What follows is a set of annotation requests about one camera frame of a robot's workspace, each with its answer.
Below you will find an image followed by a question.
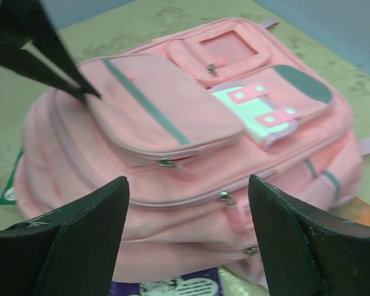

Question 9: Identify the pink student backpack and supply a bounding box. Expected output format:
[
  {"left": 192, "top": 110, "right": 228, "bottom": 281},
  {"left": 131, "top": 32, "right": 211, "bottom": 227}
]
[{"left": 13, "top": 18, "right": 370, "bottom": 286}]

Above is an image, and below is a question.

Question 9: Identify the green paperback book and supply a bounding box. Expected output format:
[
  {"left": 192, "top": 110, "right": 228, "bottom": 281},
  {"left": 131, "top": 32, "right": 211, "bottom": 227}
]
[{"left": 0, "top": 149, "right": 23, "bottom": 205}]

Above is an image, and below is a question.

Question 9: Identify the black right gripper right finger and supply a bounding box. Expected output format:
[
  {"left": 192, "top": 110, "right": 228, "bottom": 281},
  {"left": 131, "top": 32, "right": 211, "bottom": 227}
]
[{"left": 249, "top": 175, "right": 370, "bottom": 295}]

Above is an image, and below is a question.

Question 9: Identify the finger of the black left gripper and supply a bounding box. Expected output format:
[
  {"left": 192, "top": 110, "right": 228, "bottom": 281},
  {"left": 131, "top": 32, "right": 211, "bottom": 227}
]
[
  {"left": 0, "top": 42, "right": 85, "bottom": 102},
  {"left": 24, "top": 1, "right": 101, "bottom": 99}
]

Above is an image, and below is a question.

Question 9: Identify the purple paperback book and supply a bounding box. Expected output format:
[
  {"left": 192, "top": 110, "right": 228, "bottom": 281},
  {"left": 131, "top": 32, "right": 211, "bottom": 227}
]
[{"left": 109, "top": 268, "right": 224, "bottom": 296}]

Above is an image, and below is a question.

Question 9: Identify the dark novel book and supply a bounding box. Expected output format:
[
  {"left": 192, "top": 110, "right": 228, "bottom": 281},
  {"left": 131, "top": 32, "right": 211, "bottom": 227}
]
[{"left": 340, "top": 197, "right": 370, "bottom": 226}]

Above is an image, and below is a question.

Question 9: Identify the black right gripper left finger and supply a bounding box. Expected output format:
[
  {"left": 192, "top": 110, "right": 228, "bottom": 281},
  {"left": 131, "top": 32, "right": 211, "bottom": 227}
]
[{"left": 0, "top": 176, "right": 130, "bottom": 295}]

